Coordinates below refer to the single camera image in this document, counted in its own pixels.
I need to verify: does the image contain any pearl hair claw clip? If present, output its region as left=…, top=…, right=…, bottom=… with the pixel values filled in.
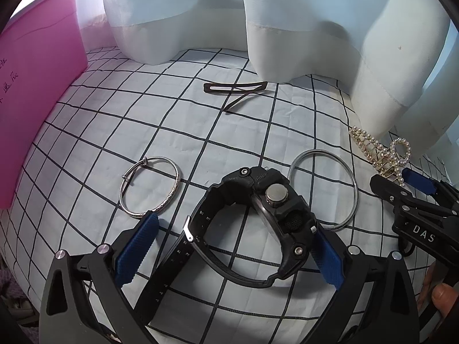
left=349, top=126, right=412, bottom=186

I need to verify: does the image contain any black digital wristwatch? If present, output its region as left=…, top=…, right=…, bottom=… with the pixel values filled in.
left=134, top=166, right=319, bottom=324

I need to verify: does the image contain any white curtain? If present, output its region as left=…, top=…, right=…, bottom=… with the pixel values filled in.
left=78, top=0, right=458, bottom=155

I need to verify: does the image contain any silver clasp bangle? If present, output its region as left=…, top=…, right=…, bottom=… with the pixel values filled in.
left=118, top=156, right=181, bottom=219

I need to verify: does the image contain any brown metal hair clip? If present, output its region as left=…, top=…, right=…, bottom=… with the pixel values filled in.
left=203, top=82, right=268, bottom=112

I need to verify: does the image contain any plain silver bangle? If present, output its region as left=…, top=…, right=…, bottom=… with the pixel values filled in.
left=288, top=148, right=359, bottom=232

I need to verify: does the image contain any person's right hand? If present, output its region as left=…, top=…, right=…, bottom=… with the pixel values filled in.
left=417, top=263, right=458, bottom=318

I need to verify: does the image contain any checkered white bed sheet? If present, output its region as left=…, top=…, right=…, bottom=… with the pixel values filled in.
left=1, top=48, right=395, bottom=343

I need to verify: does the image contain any pink plastic storage bin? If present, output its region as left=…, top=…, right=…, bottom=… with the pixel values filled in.
left=1, top=0, right=88, bottom=209

